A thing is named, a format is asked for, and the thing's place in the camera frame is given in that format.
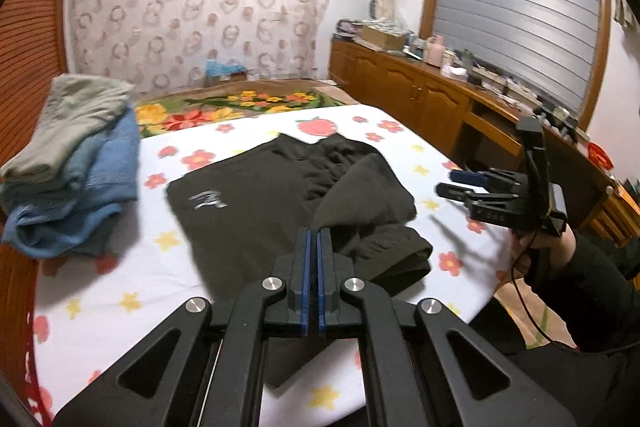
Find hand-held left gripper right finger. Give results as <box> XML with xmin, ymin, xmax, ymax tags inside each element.
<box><xmin>318</xmin><ymin>228</ymin><xmax>577</xmax><ymax>427</ymax></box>

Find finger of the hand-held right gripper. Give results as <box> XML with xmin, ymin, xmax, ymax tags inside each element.
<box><xmin>449</xmin><ymin>168</ymin><xmax>530</xmax><ymax>192</ymax></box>
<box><xmin>435</xmin><ymin>182</ymin><xmax>504</xmax><ymax>208</ymax></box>

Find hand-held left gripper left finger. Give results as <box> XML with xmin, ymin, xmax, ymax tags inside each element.
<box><xmin>50</xmin><ymin>228</ymin><xmax>313</xmax><ymax>427</ymax></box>

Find person's right forearm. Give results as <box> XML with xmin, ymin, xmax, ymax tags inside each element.
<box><xmin>530</xmin><ymin>232</ymin><xmax>640</xmax><ymax>353</ymax></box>

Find grey-green folded pants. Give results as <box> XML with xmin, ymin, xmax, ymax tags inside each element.
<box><xmin>0</xmin><ymin>74</ymin><xmax>136</xmax><ymax>185</ymax></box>

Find person's right hand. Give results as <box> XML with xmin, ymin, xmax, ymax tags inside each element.
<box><xmin>507</xmin><ymin>228</ymin><xmax>580</xmax><ymax>281</ymax></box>

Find red ornament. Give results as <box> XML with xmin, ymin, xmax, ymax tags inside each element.
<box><xmin>587</xmin><ymin>142</ymin><xmax>613</xmax><ymax>168</ymax></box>

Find assorted counter clutter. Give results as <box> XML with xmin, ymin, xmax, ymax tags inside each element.
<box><xmin>440</xmin><ymin>47</ymin><xmax>591</xmax><ymax>142</ymax></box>

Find wooden cabinet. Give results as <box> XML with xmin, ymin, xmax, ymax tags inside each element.
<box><xmin>327</xmin><ymin>38</ymin><xmax>640</xmax><ymax>248</ymax></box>

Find cardboard box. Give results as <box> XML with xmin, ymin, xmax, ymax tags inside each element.
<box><xmin>360</xmin><ymin>24</ymin><xmax>407</xmax><ymax>50</ymax></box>

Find white floral bed sheet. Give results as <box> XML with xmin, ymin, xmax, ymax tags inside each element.
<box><xmin>32</xmin><ymin>103</ymin><xmax>516</xmax><ymax>418</ymax></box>

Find green floral blanket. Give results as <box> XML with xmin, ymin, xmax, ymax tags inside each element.
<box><xmin>132</xmin><ymin>79</ymin><xmax>361</xmax><ymax>138</ymax></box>

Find person's dark clothed body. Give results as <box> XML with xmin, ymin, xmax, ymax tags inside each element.
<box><xmin>470</xmin><ymin>297</ymin><xmax>640</xmax><ymax>427</ymax></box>

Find blue denim jeans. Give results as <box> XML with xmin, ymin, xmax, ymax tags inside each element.
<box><xmin>2</xmin><ymin>107</ymin><xmax>142</xmax><ymax>261</ymax></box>

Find blue plastic bag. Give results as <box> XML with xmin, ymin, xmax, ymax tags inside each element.
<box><xmin>206</xmin><ymin>59</ymin><xmax>247</xmax><ymax>82</ymax></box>

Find faded light blue jeans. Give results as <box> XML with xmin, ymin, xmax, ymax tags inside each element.
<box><xmin>0</xmin><ymin>134</ymin><xmax>108</xmax><ymax>214</ymax></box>

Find wooden louvred wardrobe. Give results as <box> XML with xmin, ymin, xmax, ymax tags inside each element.
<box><xmin>0</xmin><ymin>0</ymin><xmax>76</xmax><ymax>172</ymax></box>

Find ring print curtain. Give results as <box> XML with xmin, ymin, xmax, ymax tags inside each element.
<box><xmin>67</xmin><ymin>0</ymin><xmax>333</xmax><ymax>90</ymax></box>

